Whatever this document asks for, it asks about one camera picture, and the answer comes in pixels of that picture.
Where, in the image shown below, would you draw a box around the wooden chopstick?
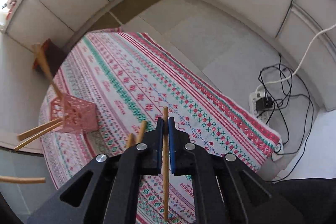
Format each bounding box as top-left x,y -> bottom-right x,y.
14,122 -> 63,151
31,44 -> 63,100
17,118 -> 63,141
162,106 -> 169,222
0,176 -> 46,184
136,121 -> 147,143
126,134 -> 135,149

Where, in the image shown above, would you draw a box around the pink perforated utensil basket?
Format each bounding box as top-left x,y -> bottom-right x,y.
50,94 -> 98,134

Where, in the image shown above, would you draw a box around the wooden chopstick on cloth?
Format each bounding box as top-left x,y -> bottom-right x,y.
126,134 -> 135,149
136,121 -> 147,143

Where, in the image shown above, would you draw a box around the patterned red green tablecloth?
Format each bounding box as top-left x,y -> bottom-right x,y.
29,30 -> 287,223

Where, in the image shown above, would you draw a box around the white power strip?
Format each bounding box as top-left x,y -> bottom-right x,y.
249,85 -> 274,124

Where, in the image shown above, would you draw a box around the black power adapter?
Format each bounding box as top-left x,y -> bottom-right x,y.
255,97 -> 273,112

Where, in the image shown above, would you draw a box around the wooden chopstick in basket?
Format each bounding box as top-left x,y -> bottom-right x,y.
14,122 -> 63,151
17,118 -> 63,141
31,44 -> 63,100

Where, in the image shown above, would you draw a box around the brown floor mat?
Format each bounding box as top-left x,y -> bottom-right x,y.
109,0 -> 179,25
87,12 -> 121,32

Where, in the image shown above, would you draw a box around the dark bin with red rim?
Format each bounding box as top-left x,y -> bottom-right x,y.
41,39 -> 67,77

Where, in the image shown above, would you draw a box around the red item on counter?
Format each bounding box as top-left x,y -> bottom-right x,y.
6,0 -> 17,20

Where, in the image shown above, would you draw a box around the black cables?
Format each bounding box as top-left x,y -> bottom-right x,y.
258,53 -> 316,183

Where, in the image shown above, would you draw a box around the white cable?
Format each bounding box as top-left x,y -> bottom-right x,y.
264,24 -> 336,84

